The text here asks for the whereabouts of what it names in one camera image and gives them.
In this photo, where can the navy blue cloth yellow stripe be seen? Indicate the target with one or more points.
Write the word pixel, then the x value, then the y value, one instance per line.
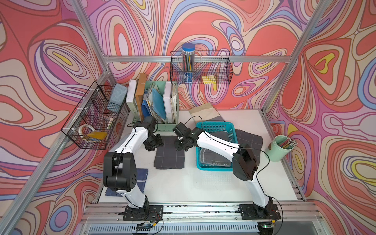
pixel 142 174

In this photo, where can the grey blue sponge cloth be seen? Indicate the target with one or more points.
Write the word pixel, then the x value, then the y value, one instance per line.
pixel 117 97

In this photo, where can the black wire basket left wall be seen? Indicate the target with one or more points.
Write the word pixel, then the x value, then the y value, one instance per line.
pixel 92 110

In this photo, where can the grey pillowcase with white lettering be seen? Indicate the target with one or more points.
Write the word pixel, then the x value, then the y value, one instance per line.
pixel 208 157

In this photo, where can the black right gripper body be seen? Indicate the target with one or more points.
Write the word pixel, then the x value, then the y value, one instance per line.
pixel 180 145

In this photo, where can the blue capped pencil tube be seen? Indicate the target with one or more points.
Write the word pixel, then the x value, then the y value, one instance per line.
pixel 188 53

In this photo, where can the white book in organizer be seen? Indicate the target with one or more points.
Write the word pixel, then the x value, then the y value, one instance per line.
pixel 130 99

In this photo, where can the green pen cup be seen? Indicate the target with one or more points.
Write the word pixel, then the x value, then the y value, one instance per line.
pixel 280 147

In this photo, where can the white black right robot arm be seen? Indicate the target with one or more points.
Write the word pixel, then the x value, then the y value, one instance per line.
pixel 241 156

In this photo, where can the yellow notepad in left basket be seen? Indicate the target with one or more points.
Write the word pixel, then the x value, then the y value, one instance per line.
pixel 96 136

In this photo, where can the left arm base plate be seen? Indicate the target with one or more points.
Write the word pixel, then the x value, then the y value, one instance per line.
pixel 150 213

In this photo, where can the black wire basket on back wall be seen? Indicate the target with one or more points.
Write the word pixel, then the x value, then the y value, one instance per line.
pixel 215 63

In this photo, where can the white tape roll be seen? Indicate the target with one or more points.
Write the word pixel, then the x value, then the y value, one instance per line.
pixel 85 129

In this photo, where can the brown cardboard folder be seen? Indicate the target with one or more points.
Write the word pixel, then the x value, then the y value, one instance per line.
pixel 139 94

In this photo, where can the mint green file organizer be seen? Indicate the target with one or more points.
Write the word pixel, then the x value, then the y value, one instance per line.
pixel 169 93

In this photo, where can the blue folder in organizer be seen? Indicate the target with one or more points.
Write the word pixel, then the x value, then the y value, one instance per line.
pixel 153 105

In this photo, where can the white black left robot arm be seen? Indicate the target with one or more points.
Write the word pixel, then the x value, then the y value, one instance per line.
pixel 119 166

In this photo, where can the beige and grey folded cloth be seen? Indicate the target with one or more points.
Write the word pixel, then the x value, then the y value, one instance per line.
pixel 205 112

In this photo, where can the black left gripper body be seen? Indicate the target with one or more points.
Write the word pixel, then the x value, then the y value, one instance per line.
pixel 152 143

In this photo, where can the yellow sticky note pad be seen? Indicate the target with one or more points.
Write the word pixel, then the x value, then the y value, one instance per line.
pixel 209 79

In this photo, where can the dark grey grid cloth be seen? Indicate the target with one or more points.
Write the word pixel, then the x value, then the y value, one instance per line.
pixel 254 141
pixel 167 157

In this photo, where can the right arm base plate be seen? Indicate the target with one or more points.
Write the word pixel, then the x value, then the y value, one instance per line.
pixel 254 212

